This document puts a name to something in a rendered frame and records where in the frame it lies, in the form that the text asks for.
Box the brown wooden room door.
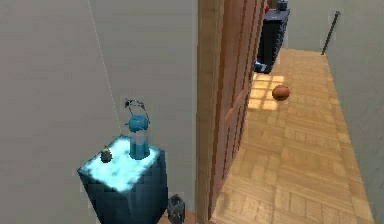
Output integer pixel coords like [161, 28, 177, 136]
[195, 0, 268, 224]

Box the orange ball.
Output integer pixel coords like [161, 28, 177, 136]
[271, 84, 291, 102]

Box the small dark round object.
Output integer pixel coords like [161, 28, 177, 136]
[100, 147, 114, 164]

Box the dark blue pale-topped cabinet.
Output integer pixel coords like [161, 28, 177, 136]
[76, 134, 169, 224]

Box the black chest of drawers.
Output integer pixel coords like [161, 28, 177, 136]
[256, 8, 291, 75]

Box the blue bottle with wire handle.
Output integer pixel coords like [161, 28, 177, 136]
[124, 98, 151, 161]

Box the black door handle bar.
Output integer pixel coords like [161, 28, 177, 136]
[320, 10, 342, 56]

